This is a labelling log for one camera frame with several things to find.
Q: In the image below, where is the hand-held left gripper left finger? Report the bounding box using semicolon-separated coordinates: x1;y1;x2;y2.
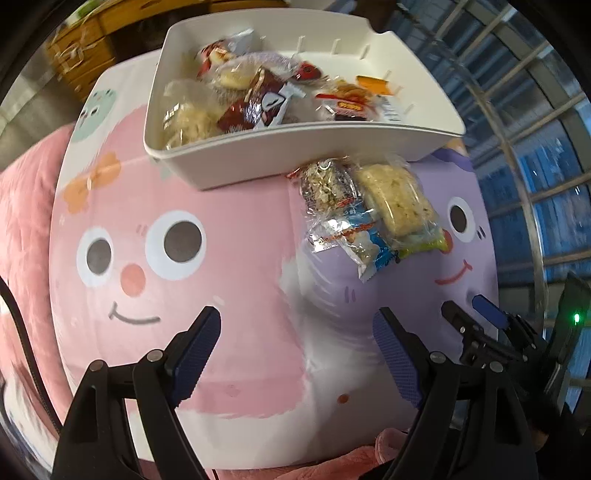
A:
51;305;222;480

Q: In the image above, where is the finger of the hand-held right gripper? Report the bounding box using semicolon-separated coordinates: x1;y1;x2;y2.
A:
441;300;528;366
472;294;549;359

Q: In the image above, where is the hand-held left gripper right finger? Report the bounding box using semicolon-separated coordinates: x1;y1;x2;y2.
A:
372;307;541;480

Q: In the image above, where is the blue snack packet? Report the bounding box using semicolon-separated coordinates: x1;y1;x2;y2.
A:
302;210;402;282

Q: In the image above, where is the pale yellow rice cake packet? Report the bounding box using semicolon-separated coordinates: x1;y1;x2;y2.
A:
355;164;451;258

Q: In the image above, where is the brown nut snack packet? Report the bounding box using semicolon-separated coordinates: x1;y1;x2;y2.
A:
287;159;365;219

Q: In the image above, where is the white plastic storage box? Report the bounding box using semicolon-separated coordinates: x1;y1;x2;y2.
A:
142;18;466;192

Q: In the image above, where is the pile of mixed packets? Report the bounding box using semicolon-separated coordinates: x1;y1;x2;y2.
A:
161;28;403;151

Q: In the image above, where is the cartoon printed table cover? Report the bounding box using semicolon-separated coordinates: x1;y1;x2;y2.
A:
48;50;502;462

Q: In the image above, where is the metal window railing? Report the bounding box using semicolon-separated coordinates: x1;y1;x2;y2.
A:
399;0;591;333

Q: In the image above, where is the pink blanket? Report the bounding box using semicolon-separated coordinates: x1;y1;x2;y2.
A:
0;124;409;480

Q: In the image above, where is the black cable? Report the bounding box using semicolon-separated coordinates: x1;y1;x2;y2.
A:
0;277;64;435

